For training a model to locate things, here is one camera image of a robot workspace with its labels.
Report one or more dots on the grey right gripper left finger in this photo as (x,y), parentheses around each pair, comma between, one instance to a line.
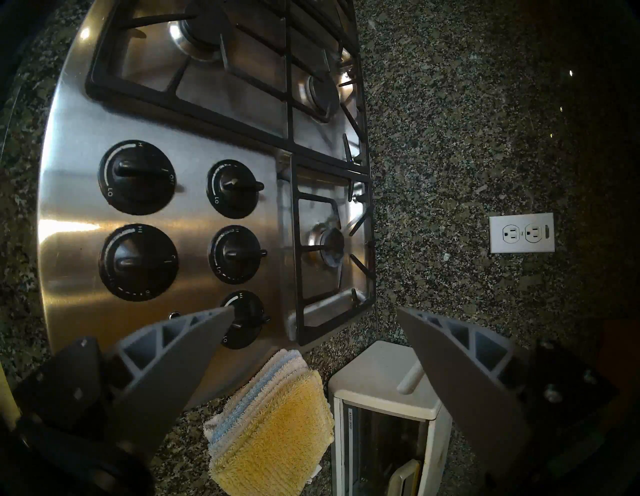
(160,380)

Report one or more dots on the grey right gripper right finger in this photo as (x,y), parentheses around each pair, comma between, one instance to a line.
(475,390)

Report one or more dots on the large black stove knob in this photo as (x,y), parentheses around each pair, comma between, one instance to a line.
(137,262)
(136,177)

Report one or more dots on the small black stove knob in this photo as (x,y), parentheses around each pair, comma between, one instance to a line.
(247,320)
(234,189)
(236,254)

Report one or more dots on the narrow black stove grate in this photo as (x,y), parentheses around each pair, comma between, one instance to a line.
(296,250)

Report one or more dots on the wide black stove grate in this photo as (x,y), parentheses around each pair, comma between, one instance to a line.
(150,104)

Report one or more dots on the white toaster oven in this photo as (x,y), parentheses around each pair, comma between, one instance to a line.
(380,380)

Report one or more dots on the yellow folded cloth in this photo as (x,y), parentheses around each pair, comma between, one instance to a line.
(270,440)

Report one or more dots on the stainless steel gas cooktop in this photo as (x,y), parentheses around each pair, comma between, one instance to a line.
(75,240)

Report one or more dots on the white wall power outlet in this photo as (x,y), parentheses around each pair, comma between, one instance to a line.
(522,233)

